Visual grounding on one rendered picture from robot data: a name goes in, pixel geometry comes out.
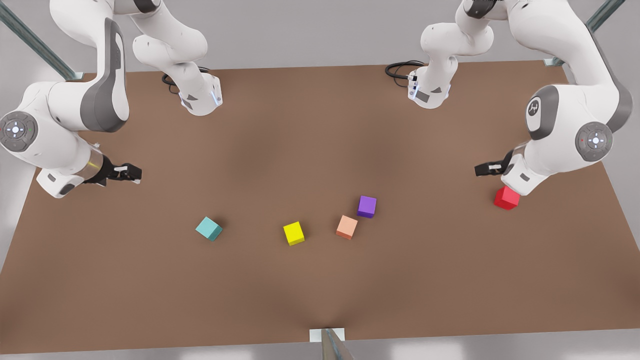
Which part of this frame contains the teal wooden cube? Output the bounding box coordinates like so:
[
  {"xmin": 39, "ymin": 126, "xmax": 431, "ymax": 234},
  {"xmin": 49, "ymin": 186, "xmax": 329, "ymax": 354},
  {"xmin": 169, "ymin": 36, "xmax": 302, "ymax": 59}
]
[{"xmin": 195, "ymin": 216, "xmax": 224, "ymax": 242}]

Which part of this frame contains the orange wooden cube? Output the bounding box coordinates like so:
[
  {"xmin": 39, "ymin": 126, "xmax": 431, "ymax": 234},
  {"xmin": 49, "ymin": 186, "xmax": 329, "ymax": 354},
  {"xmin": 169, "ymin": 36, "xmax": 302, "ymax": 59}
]
[{"xmin": 336, "ymin": 215, "xmax": 359, "ymax": 241}]

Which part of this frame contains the red wooden cube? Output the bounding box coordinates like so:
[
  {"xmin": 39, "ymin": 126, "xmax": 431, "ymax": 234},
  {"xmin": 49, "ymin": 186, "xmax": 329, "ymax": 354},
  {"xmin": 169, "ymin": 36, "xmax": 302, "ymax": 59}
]
[{"xmin": 494, "ymin": 186, "xmax": 521, "ymax": 211}]

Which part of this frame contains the purple wooden cube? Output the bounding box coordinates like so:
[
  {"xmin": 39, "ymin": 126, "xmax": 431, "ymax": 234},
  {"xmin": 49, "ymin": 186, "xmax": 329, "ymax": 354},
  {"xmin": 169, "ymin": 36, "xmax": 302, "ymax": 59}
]
[{"xmin": 356, "ymin": 195, "xmax": 378, "ymax": 219}]

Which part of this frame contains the yellow wooden cube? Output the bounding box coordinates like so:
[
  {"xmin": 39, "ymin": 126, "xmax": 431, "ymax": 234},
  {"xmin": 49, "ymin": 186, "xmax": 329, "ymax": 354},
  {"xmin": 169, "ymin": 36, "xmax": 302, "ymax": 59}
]
[{"xmin": 283, "ymin": 221, "xmax": 306, "ymax": 247}]

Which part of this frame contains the black cable loop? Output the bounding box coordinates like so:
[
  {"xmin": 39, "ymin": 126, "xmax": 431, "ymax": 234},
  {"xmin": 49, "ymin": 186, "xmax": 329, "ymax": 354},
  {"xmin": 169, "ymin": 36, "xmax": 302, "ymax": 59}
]
[
  {"xmin": 161, "ymin": 66, "xmax": 211, "ymax": 92},
  {"xmin": 385, "ymin": 60, "xmax": 426, "ymax": 86}
]

